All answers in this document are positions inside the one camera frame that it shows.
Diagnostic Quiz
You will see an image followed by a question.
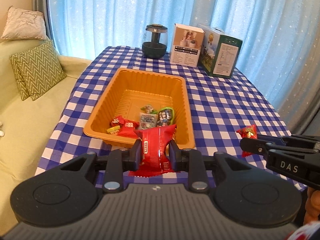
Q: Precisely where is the dark green carton box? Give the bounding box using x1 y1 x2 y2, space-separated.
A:
197 24 242 78

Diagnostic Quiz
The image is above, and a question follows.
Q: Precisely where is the green small snack packet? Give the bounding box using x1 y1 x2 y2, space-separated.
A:
141 104 158 114

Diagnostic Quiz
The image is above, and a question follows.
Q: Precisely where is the yellow green candy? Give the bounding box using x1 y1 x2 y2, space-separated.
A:
106 125 121 135

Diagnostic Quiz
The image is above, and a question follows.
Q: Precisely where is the white pink cushion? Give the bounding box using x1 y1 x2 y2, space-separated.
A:
1 6 47 40

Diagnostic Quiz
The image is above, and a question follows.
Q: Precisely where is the grey white snack packet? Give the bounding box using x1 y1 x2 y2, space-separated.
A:
139 113 158 130

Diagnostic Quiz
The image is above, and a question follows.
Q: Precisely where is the large red snack packet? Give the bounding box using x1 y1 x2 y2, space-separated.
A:
129 125 176 177

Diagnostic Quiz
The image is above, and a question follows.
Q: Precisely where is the light green sofa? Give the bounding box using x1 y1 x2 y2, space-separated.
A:
0 40 91 234

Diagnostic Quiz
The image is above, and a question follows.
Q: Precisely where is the grey drape curtain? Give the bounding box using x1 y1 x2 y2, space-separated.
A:
277 0 319 135

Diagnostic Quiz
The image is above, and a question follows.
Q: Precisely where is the green chevron cushion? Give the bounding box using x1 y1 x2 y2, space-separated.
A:
10 40 66 101

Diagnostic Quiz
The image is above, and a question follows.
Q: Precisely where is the long green snack packet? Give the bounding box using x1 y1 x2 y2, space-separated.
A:
156 107 175 127

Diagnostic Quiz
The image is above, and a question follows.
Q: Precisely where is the blue checkered tablecloth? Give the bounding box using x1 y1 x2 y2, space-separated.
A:
36 47 290 174

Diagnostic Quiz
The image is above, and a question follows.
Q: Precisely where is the beige product box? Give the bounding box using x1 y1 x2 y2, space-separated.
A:
170 23 204 67

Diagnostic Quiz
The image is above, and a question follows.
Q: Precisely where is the orange plastic tray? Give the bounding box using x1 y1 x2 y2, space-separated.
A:
84 68 195 148

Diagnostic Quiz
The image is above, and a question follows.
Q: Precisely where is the dark glass humidifier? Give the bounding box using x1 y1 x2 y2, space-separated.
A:
142 24 168 59

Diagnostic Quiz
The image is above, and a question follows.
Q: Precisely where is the blue star curtain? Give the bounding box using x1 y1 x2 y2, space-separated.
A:
46 0 320 111

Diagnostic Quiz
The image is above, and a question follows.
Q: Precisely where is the right hand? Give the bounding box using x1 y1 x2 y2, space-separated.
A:
304 187 320 224

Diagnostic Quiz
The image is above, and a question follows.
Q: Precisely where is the small red candy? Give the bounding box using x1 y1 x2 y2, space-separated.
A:
236 124 258 158
110 115 126 127

